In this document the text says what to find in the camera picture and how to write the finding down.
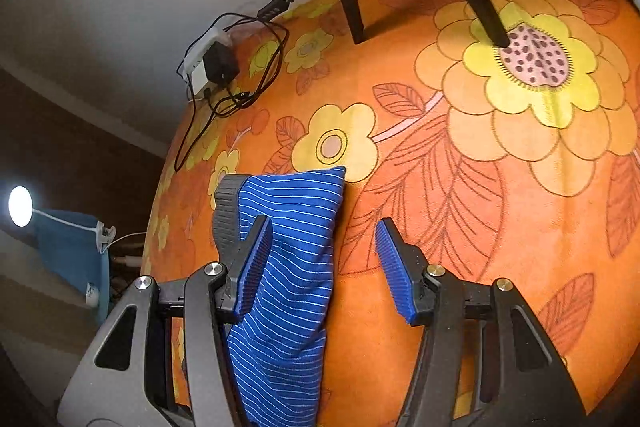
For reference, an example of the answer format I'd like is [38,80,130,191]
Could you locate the blue striped pants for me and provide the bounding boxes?
[213,166,346,426]

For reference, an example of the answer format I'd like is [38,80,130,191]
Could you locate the black power adapter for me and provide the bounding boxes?
[203,41,240,89]

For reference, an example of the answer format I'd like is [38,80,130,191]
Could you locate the black power cable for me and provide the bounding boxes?
[172,0,312,172]

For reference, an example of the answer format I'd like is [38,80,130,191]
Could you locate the orange floral bedsheet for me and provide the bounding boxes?
[142,0,639,426]

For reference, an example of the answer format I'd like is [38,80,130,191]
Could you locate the blue cloth with lamp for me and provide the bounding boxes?
[8,185,116,323]

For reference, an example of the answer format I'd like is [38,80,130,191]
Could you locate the white power strip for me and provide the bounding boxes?
[178,27,232,93]

